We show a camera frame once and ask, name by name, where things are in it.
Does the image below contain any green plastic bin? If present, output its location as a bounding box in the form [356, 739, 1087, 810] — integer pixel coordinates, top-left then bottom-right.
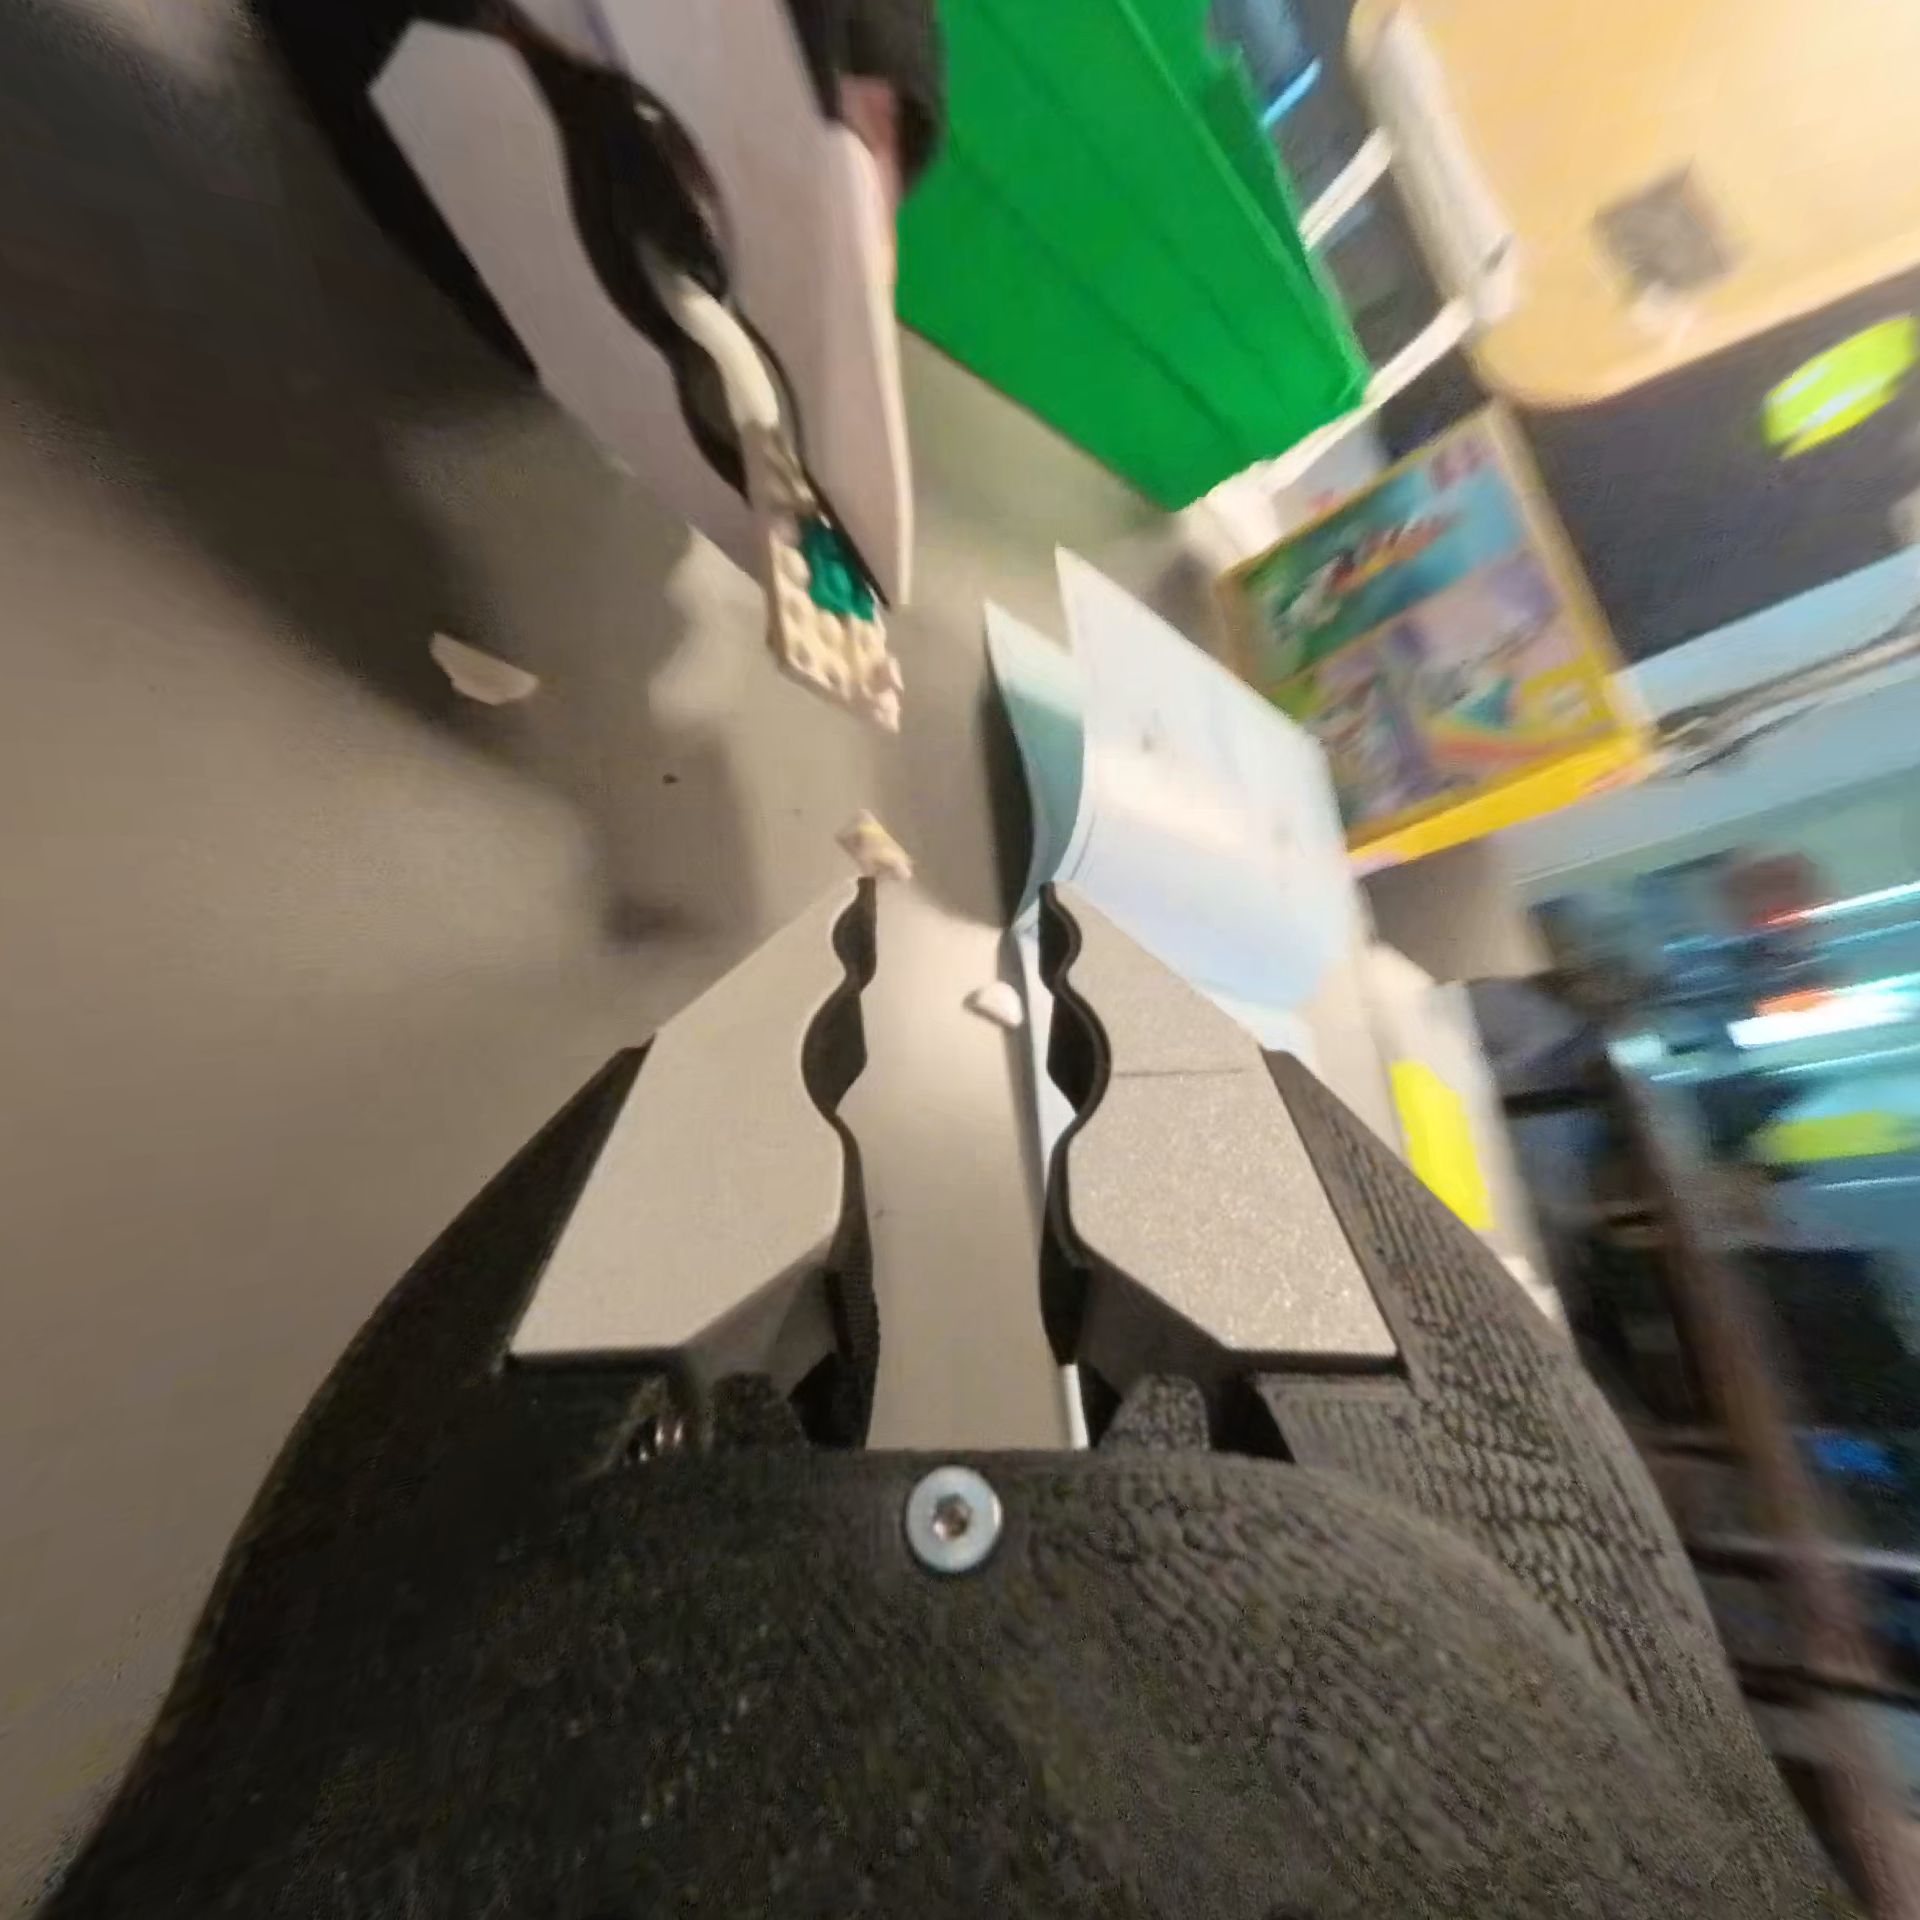
[895, 0, 1369, 512]

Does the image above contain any lego instruction booklet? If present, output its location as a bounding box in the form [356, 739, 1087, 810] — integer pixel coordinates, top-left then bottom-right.
[982, 546, 1369, 1038]

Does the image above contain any yellow-green round object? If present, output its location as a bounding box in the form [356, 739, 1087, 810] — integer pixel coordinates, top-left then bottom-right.
[1757, 315, 1920, 459]

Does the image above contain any yellow sticky note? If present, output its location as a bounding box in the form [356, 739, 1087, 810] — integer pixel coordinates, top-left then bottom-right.
[1388, 1057, 1494, 1232]

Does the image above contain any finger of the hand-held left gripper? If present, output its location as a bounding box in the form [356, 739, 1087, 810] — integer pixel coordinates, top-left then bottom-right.
[375, 17, 781, 549]
[593, 0, 917, 602]

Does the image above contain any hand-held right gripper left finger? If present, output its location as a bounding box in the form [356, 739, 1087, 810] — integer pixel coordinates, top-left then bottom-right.
[509, 879, 886, 1450]

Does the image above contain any white and green lego assembly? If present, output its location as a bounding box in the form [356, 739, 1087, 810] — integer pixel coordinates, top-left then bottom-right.
[756, 429, 909, 736]

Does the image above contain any colourful lego set box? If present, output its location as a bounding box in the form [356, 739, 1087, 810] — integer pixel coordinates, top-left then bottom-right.
[1215, 406, 1652, 867]

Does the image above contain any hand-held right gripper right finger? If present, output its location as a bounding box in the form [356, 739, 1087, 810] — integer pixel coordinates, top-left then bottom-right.
[1036, 883, 1404, 1434]

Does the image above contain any light wooden side table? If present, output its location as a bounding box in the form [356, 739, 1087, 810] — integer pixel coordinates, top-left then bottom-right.
[1297, 0, 1920, 410]

